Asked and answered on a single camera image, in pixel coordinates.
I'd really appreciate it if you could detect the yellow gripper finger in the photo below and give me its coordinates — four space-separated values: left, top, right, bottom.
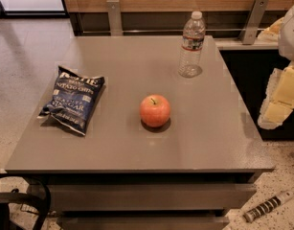
258 18 283 42
258 61 294 129

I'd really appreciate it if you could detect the clear plastic water bottle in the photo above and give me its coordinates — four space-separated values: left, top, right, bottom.
178 11 206 78

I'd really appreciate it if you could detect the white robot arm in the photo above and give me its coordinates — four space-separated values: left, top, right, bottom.
258 5 294 129

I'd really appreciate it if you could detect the red apple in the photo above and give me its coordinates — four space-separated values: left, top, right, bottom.
140 94 170 127

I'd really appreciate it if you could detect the grey table drawer unit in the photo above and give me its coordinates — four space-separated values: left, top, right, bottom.
41 173 256 230

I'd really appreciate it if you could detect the blue potato chips bag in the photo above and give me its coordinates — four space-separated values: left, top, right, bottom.
38 66 105 136

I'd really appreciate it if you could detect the black chair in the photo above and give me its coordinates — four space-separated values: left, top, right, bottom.
0 173 51 230

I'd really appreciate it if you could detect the right metal bracket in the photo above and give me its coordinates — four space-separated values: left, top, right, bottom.
239 0 269 45

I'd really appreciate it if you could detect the metal bracket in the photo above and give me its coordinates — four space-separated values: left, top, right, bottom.
106 0 124 36
239 0 269 45

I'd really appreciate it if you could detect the left metal bracket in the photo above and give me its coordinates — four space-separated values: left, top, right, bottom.
106 0 124 36

